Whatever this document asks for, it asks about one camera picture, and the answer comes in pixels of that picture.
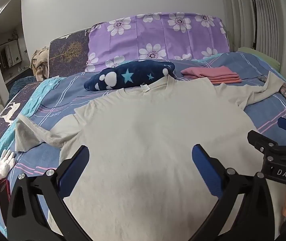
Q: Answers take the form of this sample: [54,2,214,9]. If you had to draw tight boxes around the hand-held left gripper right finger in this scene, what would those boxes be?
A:
[192,144,284,241]

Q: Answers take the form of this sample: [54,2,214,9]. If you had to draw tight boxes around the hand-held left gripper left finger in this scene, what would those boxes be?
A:
[6,145,91,241]

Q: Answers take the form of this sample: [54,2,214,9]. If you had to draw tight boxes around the light grey t-shirt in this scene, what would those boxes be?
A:
[15,71,286,241]

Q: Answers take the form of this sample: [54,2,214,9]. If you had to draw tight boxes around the white glove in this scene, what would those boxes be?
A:
[0,149,17,177]

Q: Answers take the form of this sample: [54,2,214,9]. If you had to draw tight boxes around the red phone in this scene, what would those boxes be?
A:
[0,179,11,207]

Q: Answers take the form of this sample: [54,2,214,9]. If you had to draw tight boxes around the light green cloth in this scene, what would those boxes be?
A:
[237,46,281,72]

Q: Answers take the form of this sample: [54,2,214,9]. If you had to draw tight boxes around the teal and dark printed blanket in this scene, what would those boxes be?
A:
[0,77,66,161]

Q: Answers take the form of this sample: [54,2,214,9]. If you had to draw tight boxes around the folded pink cloth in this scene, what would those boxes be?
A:
[180,66,243,85]

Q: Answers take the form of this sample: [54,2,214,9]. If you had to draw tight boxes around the dark blue quilt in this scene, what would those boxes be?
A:
[9,77,37,98]

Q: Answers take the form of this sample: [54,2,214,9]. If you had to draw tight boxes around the white pleated curtain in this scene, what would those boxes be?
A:
[220,0,286,67]

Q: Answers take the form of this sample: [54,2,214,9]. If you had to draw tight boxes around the navy star print blanket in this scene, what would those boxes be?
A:
[83,60,176,91]

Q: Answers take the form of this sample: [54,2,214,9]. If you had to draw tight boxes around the beige knit garment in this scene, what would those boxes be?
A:
[29,47,50,81]

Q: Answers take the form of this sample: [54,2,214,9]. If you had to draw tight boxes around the dark tree print cushion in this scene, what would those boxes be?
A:
[48,29,92,78]

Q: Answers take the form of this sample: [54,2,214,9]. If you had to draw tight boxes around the purple floral pillow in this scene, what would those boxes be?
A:
[85,12,231,72]

